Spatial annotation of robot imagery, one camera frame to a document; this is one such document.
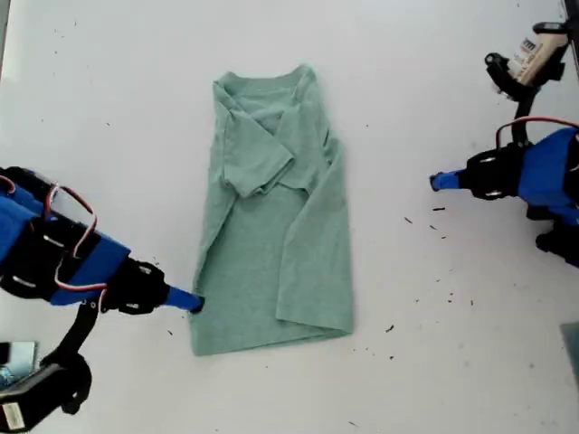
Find grey plate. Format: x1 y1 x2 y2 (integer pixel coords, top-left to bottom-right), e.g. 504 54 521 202
559 322 579 390

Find beige and black camera box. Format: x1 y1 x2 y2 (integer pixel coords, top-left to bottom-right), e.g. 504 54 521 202
483 21 569 103

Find red white arm wire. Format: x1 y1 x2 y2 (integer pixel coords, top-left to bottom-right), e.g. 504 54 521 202
495 116 579 150
0 175 109 313

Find shiny steel plate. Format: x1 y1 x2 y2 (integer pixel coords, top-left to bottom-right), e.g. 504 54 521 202
0 340 38 394

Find black camera stalk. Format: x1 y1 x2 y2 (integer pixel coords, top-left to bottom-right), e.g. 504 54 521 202
510 92 537 148
43 300 100 367

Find green t-shirt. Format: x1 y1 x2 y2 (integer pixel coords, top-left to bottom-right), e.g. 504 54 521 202
188 62 355 357

